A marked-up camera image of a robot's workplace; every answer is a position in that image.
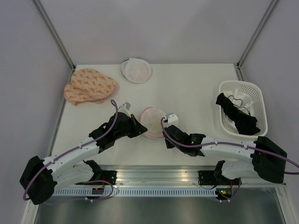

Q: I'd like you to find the pink-trimmed mesh laundry bag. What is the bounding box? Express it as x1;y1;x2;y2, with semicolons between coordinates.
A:
140;107;166;140

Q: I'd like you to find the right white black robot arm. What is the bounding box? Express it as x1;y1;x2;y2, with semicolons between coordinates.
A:
163;125;287;184

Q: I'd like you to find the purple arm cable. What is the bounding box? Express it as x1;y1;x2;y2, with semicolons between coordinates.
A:
22;99;118;206
160;117;299;175

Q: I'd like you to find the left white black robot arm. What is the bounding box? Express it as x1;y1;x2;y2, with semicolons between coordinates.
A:
20;112;148;205

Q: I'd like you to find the black garment in basket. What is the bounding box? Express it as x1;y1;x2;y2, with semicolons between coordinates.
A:
216;93;261;135

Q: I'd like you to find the aluminium mounting rail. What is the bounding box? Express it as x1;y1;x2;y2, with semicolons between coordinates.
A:
70;164;287;187

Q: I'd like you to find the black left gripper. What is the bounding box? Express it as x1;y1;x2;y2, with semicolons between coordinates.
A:
114;114;147;140

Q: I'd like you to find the aluminium frame post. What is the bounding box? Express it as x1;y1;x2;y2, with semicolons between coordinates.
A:
32;0;76;71
235;0;280;69

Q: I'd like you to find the white mesh laundry bag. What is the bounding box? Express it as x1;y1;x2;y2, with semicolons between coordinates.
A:
120;57;152;84

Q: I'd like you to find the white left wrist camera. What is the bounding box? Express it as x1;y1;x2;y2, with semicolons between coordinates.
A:
118;102;131;117

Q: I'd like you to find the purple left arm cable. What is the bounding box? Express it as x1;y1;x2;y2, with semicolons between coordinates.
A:
22;99;118;206

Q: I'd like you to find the white garment in basket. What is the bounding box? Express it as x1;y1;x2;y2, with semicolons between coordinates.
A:
228;89;254;110

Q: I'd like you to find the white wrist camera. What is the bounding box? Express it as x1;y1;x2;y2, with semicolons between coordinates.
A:
118;102;131;117
162;113;178;125

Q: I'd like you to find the white slotted cable duct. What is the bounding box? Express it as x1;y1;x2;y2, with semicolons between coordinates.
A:
53;187;217;197

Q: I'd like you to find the orange floral patterned bra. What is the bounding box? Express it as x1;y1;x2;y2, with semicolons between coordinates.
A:
64;68;117;106

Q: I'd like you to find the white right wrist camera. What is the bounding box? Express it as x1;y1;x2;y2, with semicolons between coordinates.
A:
162;113;178;125

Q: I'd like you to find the left aluminium frame post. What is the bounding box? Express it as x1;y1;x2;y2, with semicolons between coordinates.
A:
32;0;76;71

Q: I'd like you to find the right aluminium frame post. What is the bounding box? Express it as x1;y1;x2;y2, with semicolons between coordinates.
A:
235;0;280;69

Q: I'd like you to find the white perforated plastic basket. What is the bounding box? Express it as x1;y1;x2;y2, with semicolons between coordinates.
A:
219;80;268;139

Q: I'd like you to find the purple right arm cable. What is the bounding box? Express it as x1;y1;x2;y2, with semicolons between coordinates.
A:
160;117;299;175

